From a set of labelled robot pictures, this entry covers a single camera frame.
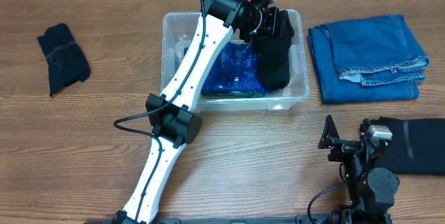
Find black cloth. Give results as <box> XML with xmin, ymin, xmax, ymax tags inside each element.
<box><xmin>37</xmin><ymin>23</ymin><xmax>91</xmax><ymax>97</ymax></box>
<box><xmin>251</xmin><ymin>7</ymin><xmax>294</xmax><ymax>90</ymax></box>

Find blue sequin fabric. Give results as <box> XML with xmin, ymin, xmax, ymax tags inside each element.
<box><xmin>201</xmin><ymin>42</ymin><xmax>276</xmax><ymax>98</ymax></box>

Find black garment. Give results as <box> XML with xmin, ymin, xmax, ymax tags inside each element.
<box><xmin>371</xmin><ymin>117</ymin><xmax>444</xmax><ymax>175</ymax></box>

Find blue denim jeans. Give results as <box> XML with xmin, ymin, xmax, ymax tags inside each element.
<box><xmin>307</xmin><ymin>15</ymin><xmax>430</xmax><ymax>104</ymax></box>

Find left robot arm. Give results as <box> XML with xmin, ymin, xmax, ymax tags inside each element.
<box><xmin>111</xmin><ymin>0</ymin><xmax>294</xmax><ymax>223</ymax></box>

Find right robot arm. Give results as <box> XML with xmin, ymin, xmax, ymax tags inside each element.
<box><xmin>318</xmin><ymin>115</ymin><xmax>400</xmax><ymax>224</ymax></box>

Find clear plastic storage bin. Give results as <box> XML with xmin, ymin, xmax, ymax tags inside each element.
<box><xmin>161</xmin><ymin>9</ymin><xmax>309</xmax><ymax>112</ymax></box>

